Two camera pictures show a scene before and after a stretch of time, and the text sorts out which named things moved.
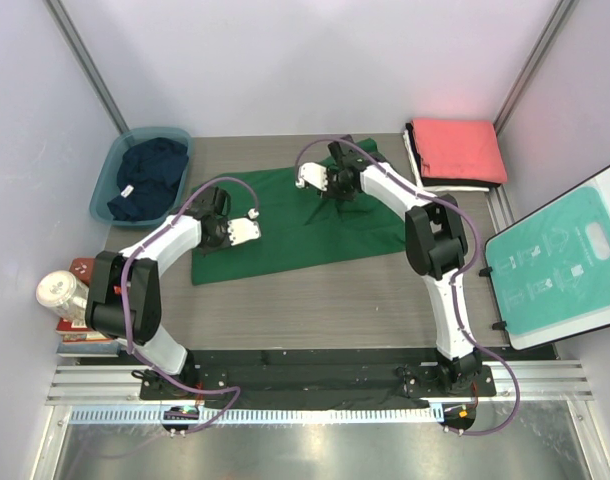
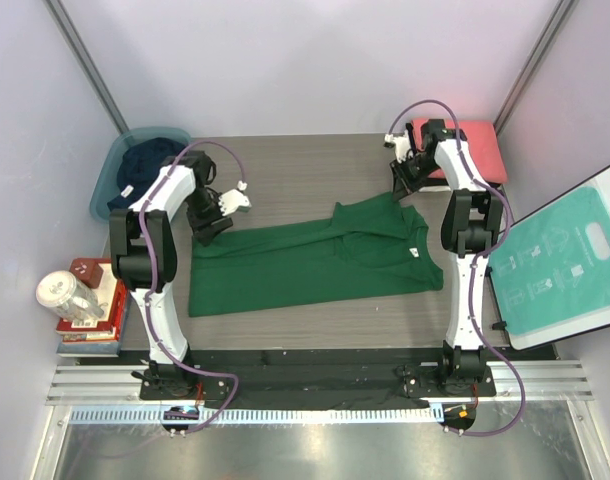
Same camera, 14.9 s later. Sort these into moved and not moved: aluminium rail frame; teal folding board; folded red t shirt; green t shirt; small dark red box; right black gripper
Moved: right black gripper; green t shirt
Not moved: aluminium rail frame; folded red t shirt; small dark red box; teal folding board
